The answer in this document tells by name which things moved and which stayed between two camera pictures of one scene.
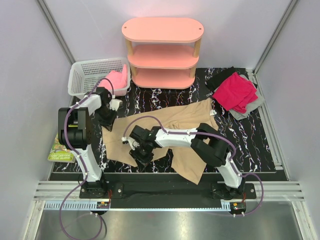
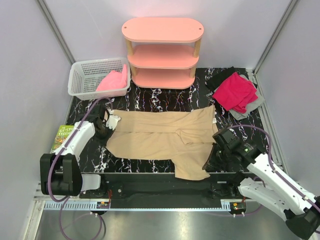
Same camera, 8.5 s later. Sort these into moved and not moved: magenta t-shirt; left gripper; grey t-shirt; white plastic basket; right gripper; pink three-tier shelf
Moved: right gripper; left gripper
Not moved: white plastic basket; pink three-tier shelf; grey t-shirt; magenta t-shirt
